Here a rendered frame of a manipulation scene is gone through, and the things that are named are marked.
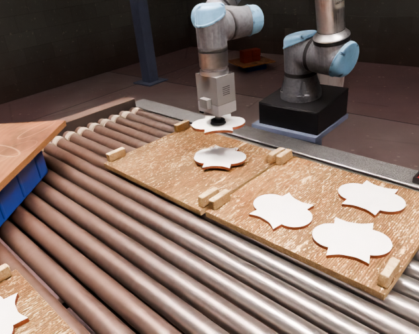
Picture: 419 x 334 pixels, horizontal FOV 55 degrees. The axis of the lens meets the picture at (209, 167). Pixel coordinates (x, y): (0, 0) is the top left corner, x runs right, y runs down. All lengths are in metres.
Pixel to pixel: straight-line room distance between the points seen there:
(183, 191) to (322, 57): 0.65
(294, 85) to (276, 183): 0.56
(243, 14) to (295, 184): 0.44
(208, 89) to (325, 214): 0.43
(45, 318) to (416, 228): 0.71
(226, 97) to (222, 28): 0.17
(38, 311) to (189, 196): 0.42
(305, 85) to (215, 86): 0.53
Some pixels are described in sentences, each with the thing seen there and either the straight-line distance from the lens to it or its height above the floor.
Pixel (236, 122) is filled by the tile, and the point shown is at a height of 1.04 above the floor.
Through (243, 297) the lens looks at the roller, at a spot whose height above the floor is 0.92.
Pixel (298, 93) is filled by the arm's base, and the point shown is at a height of 0.99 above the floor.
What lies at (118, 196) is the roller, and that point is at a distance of 1.07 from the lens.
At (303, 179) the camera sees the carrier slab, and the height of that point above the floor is 0.94.
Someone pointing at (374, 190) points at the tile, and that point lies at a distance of 1.00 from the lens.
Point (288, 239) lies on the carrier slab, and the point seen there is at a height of 0.94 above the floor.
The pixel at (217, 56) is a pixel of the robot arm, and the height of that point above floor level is 1.23.
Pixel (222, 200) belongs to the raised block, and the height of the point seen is 0.95.
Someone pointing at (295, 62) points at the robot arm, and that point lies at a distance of 1.46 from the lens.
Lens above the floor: 1.45
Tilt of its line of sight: 28 degrees down
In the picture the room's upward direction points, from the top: 5 degrees counter-clockwise
